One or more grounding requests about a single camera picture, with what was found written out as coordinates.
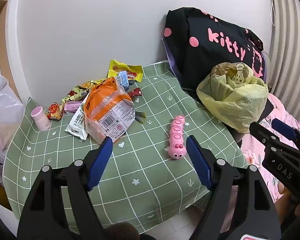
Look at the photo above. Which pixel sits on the grey striped curtain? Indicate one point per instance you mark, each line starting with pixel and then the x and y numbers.
pixel 290 55

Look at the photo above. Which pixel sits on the white plastic bag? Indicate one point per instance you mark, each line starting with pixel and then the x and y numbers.
pixel 2 105

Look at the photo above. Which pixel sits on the red gold candy wrapper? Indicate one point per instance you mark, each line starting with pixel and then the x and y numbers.
pixel 54 111

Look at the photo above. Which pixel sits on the orange clear bread bag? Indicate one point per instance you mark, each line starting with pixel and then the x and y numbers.
pixel 107 110

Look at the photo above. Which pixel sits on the brown wooden board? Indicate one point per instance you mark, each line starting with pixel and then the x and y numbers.
pixel 0 30

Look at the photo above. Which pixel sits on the green snack wrapper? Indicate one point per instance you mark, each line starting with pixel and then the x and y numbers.
pixel 140 117

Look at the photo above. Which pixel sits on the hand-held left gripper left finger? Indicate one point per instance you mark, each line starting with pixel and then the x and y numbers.
pixel 100 165

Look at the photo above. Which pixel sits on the small pink bottle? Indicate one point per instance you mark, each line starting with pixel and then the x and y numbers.
pixel 41 120

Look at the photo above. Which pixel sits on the person's left hand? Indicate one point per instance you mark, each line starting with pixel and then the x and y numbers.
pixel 122 232

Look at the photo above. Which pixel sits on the yellow plastic trash bag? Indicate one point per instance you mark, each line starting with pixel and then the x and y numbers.
pixel 230 105

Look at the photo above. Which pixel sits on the gold crinkled snack wrapper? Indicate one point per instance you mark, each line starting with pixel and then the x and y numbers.
pixel 75 93

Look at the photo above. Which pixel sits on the yellow snack wrapper red label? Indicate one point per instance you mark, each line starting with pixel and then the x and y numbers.
pixel 115 67

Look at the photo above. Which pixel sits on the blue white wrapper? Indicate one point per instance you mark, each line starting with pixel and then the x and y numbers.
pixel 123 80

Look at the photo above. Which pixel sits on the green checked tablecloth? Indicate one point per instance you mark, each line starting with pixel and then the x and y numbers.
pixel 145 180

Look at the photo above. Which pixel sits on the pink snack wrapper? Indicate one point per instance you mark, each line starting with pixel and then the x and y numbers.
pixel 72 106

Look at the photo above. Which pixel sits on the pink floral quilt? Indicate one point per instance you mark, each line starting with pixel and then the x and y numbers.
pixel 252 152

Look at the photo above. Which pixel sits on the white milk carton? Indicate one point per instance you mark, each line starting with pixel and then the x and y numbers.
pixel 77 125

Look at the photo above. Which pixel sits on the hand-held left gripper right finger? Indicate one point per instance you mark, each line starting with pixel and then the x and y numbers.
pixel 198 162

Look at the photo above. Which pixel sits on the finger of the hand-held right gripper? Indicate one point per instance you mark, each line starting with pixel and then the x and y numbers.
pixel 258 130
pixel 282 127

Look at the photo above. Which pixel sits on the pink caterpillar toy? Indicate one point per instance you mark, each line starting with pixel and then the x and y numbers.
pixel 177 135

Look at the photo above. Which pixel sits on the black Hello Kitty pillow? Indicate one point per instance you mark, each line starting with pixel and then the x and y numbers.
pixel 190 55

